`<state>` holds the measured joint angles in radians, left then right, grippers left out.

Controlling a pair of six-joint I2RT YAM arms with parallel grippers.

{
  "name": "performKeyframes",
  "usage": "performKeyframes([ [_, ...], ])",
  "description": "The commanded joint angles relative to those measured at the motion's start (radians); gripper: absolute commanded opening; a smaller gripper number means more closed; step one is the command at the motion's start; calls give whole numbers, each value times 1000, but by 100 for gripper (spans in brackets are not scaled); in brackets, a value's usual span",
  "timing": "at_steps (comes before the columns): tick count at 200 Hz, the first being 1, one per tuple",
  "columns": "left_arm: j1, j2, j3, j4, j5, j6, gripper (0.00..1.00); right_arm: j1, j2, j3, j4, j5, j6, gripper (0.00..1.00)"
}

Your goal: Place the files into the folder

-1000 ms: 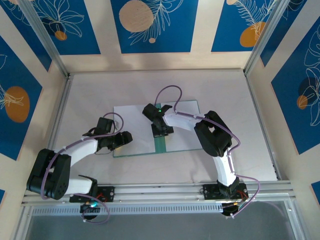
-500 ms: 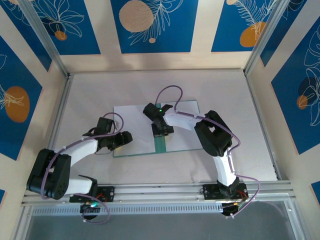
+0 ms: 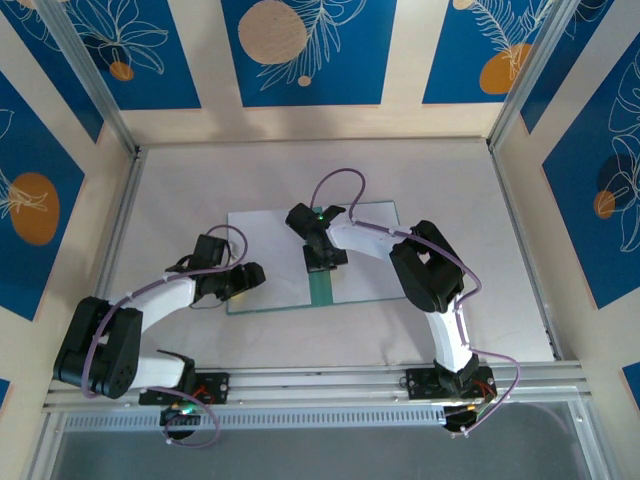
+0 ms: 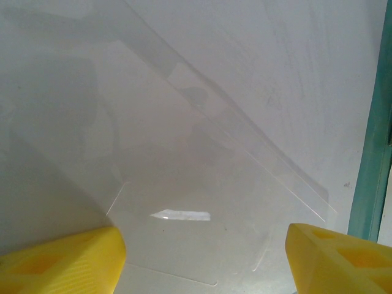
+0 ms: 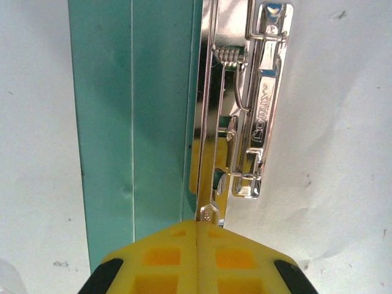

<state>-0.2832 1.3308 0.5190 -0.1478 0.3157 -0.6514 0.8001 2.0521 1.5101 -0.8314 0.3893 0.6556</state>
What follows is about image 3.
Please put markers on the white paper sheet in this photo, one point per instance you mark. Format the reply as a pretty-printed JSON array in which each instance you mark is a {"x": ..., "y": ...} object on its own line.
[
  {"x": 365, "y": 282},
  {"x": 265, "y": 250}
]

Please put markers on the green paper sheet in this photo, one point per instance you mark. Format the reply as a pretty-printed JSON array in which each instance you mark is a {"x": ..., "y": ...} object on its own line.
[{"x": 320, "y": 292}]

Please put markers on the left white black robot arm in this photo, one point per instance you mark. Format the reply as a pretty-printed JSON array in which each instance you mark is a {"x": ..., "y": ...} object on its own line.
[{"x": 160, "y": 300}]

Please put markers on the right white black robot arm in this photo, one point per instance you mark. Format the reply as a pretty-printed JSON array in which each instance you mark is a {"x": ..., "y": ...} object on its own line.
[{"x": 370, "y": 240}]

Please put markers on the small black electronics module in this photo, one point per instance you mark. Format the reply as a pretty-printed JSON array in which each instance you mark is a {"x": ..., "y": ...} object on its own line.
[
  {"x": 175, "y": 419},
  {"x": 457, "y": 420}
]

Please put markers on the grey lower panel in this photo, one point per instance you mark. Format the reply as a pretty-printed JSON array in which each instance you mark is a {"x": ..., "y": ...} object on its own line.
[{"x": 320, "y": 455}]

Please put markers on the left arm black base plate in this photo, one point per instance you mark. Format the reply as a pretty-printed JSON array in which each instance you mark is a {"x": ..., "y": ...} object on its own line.
[{"x": 215, "y": 385}]

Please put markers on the aluminium side rail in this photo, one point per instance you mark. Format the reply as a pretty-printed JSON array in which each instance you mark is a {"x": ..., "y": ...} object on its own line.
[
  {"x": 114, "y": 240},
  {"x": 501, "y": 175}
]

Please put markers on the aluminium mounting rail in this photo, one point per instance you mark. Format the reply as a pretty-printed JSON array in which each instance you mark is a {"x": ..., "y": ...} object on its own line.
[{"x": 320, "y": 382}]

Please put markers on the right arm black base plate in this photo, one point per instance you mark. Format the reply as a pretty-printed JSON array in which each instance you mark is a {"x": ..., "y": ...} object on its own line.
[{"x": 420, "y": 384}]

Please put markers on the blue floral wall panel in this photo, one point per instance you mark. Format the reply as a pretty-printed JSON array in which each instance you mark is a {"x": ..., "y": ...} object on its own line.
[
  {"x": 175, "y": 75},
  {"x": 575, "y": 225},
  {"x": 450, "y": 50},
  {"x": 70, "y": 90},
  {"x": 350, "y": 75},
  {"x": 30, "y": 150},
  {"x": 552, "y": 75}
]

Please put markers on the aluminium frame post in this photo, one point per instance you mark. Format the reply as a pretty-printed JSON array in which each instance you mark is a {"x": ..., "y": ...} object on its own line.
[
  {"x": 85, "y": 65},
  {"x": 530, "y": 65}
]

